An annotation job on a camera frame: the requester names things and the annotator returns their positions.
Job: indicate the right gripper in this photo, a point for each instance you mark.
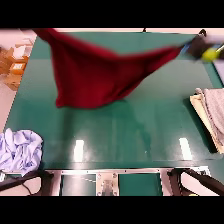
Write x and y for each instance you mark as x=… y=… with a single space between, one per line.
x=198 y=46

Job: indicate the red T-shirt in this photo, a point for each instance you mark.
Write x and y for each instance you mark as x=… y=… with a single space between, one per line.
x=90 y=76

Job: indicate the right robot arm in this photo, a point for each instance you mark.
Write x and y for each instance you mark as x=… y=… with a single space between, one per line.
x=206 y=181

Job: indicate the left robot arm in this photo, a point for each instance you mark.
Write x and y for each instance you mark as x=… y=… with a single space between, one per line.
x=20 y=181

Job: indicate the beige garment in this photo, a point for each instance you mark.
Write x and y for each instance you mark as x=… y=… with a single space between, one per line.
x=203 y=111

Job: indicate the grey garment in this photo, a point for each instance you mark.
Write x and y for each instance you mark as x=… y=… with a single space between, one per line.
x=215 y=110

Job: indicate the cardboard box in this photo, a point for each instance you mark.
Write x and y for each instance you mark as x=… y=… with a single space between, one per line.
x=15 y=68

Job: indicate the lilac shirt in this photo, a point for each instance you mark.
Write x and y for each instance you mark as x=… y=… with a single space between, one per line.
x=20 y=150

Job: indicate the silver frame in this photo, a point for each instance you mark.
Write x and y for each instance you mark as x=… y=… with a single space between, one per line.
x=108 y=181

